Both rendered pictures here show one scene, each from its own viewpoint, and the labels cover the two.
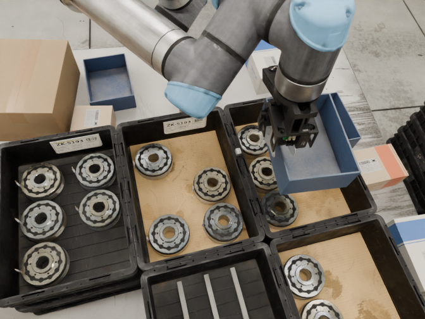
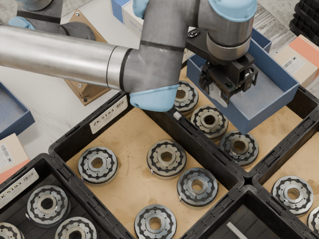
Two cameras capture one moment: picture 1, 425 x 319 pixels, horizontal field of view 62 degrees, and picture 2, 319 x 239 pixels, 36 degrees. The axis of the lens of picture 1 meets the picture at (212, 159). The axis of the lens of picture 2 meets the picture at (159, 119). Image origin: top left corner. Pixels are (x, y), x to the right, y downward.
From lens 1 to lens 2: 34 cm
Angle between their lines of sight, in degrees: 9
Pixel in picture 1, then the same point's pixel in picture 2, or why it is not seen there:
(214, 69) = (168, 68)
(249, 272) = (244, 219)
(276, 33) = (204, 21)
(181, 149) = (116, 141)
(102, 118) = (13, 151)
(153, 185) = (110, 188)
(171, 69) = (130, 83)
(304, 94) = (240, 51)
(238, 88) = not seen: hidden behind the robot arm
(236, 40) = (175, 38)
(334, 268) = (313, 174)
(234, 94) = not seen: hidden behind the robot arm
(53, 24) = not seen: outside the picture
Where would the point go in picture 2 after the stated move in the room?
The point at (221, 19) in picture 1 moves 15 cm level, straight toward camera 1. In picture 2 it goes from (155, 28) to (197, 103)
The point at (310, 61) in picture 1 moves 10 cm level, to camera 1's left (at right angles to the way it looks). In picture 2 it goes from (239, 30) to (180, 50)
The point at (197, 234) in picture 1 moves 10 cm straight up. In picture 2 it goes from (179, 211) to (180, 197)
